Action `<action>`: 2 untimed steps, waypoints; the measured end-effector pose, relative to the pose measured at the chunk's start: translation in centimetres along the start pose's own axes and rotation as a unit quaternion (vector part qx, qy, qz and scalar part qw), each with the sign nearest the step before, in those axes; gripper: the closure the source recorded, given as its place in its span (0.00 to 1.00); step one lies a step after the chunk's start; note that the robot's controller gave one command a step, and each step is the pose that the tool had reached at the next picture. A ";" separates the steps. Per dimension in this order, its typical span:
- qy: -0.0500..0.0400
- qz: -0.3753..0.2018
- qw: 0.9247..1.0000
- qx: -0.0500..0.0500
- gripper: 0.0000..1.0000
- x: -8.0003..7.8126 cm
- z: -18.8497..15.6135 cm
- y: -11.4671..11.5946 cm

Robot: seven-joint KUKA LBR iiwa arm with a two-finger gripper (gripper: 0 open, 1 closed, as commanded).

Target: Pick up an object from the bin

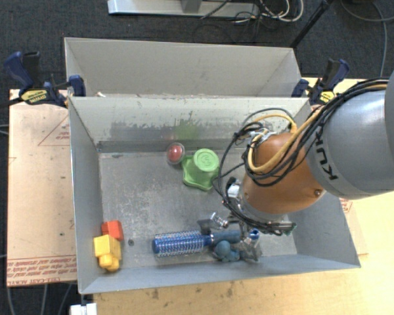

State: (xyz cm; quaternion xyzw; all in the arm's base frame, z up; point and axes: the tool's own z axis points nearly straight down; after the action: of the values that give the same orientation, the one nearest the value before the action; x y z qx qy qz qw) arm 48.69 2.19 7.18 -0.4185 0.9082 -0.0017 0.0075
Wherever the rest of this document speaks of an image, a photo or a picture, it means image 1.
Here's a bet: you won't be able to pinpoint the blue hairbrush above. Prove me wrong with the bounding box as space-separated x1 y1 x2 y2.
152 229 242 259

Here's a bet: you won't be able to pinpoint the black cylinder on white bracket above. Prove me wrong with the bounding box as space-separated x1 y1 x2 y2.
225 175 242 203

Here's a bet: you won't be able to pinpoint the brown cardboard board, red print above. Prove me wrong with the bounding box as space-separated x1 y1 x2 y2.
6 89 370 288

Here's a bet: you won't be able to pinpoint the yellow toy block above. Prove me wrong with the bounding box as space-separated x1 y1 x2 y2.
93 234 123 273

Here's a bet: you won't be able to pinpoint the grey metal bin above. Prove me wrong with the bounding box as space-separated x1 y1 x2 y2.
64 37 361 295

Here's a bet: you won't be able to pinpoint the red ball in clear dome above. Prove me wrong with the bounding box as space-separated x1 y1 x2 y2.
165 142 186 166

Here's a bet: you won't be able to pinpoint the dark blue toy animal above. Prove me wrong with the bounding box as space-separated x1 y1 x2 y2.
212 240 241 263

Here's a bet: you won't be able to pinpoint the orange toy block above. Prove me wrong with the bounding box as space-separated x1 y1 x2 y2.
100 220 125 242

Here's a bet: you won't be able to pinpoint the green plastic cup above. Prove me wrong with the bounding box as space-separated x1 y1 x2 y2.
181 148 221 192

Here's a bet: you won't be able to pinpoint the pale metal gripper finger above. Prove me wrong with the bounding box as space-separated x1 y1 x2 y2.
196 211 230 234
240 228 263 263

